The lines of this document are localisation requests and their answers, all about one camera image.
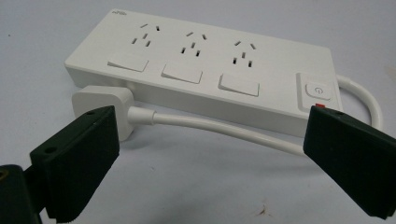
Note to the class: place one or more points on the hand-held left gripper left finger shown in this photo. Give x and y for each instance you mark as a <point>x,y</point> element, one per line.
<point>77,158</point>

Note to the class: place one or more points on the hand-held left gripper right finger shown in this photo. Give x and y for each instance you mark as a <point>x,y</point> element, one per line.
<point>351,155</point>

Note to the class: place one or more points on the white plug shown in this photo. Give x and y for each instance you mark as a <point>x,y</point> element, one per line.
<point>102,101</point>

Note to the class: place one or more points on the white power strip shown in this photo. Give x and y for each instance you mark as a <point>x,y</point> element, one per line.
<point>218,71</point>

